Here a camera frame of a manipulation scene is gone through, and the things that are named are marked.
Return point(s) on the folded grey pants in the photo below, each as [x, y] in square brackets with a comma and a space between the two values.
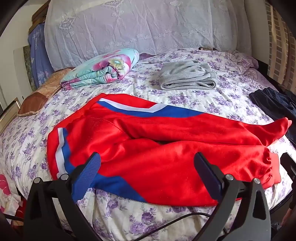
[187, 75]

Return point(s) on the folded floral teal quilt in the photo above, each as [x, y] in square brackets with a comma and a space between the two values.
[101, 69]

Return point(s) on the brown pillow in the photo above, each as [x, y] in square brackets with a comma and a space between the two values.
[36, 101]

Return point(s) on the dark navy garment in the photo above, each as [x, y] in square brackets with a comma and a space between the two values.
[277, 105]

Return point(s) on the red blue white pants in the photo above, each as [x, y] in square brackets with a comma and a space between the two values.
[147, 149]

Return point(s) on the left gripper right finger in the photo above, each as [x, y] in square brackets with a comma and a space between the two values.
[252, 221]

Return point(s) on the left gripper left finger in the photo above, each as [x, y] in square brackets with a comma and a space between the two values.
[41, 219]

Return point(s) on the blue patterned fabric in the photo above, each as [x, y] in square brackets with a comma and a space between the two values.
[40, 64]

